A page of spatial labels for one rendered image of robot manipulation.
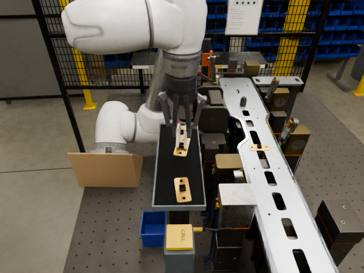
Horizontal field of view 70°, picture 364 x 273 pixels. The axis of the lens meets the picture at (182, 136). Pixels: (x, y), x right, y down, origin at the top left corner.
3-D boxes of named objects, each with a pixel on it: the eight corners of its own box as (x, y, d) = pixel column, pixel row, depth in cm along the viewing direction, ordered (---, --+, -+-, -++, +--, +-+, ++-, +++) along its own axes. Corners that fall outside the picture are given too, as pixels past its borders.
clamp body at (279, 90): (280, 144, 158) (296, 93, 136) (260, 144, 158) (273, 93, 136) (277, 137, 163) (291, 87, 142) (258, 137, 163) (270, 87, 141)
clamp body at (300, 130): (296, 189, 131) (318, 134, 109) (272, 189, 130) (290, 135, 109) (291, 180, 136) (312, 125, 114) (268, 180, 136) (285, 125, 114)
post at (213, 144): (211, 215, 118) (219, 148, 93) (200, 215, 118) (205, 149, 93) (210, 206, 122) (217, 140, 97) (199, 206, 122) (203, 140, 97)
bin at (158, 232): (166, 246, 107) (165, 234, 101) (141, 247, 107) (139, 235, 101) (167, 223, 115) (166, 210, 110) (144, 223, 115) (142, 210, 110)
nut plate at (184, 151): (186, 157, 76) (186, 154, 75) (173, 155, 76) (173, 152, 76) (190, 138, 82) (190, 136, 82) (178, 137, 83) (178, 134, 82)
